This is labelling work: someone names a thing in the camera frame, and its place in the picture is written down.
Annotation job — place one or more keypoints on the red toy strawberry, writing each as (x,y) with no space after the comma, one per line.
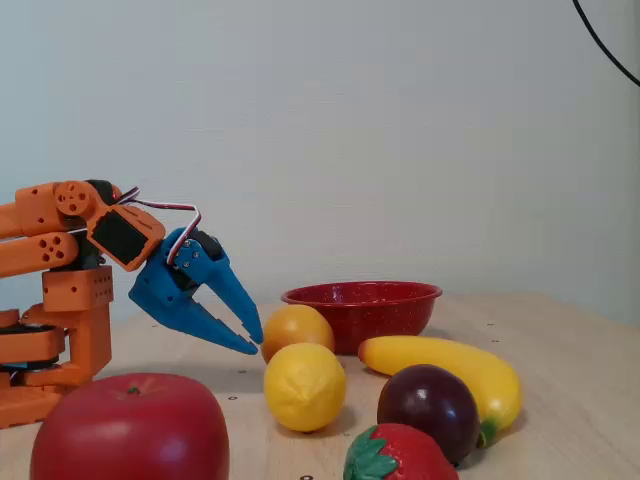
(410,455)

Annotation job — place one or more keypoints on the dark purple toy plum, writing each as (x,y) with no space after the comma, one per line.
(430,410)

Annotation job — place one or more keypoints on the yellow toy lemon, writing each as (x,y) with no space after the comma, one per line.
(305,387)

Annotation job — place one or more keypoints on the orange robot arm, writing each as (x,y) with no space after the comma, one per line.
(85,325)

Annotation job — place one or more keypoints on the red toy apple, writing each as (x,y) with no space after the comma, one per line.
(130,435)

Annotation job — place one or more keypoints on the yellow toy banana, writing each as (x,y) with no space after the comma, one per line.
(450,360)

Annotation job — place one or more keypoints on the red speckled enamel bowl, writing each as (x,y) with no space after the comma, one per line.
(370,312)

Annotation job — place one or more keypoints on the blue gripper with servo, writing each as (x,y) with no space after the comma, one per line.
(161,290)

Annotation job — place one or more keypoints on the orange toy peach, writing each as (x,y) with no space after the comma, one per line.
(295,325)

